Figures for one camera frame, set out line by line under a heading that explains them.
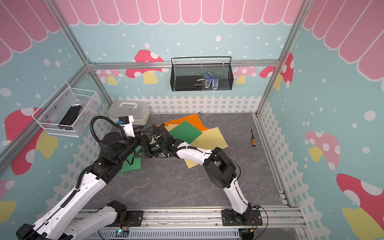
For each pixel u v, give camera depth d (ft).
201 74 3.07
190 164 3.09
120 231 2.40
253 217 2.41
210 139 3.53
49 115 2.17
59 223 1.30
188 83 2.80
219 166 1.79
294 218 2.49
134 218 2.46
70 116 2.29
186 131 3.69
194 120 3.83
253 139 3.43
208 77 2.88
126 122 1.91
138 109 3.58
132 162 2.06
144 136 2.04
